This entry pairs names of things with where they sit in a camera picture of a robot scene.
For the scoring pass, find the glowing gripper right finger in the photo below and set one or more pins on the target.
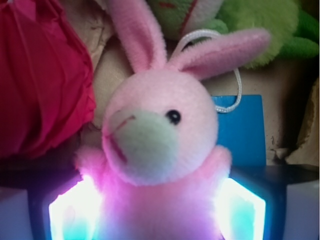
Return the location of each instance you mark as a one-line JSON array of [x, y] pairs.
[[273, 202]]

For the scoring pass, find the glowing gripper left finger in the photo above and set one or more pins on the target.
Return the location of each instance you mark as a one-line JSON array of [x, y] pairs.
[[48, 204]]

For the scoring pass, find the pink plush bunny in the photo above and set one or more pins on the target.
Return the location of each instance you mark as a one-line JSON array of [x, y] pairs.
[[159, 168]]

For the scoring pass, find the blue rectangular block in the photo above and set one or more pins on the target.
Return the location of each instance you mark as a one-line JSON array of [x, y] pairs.
[[242, 131]]

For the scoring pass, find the red fabric flower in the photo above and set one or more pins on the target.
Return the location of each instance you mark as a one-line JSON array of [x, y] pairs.
[[46, 78]]

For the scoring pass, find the green plush frog toy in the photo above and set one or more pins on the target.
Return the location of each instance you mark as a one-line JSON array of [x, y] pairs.
[[293, 32]]

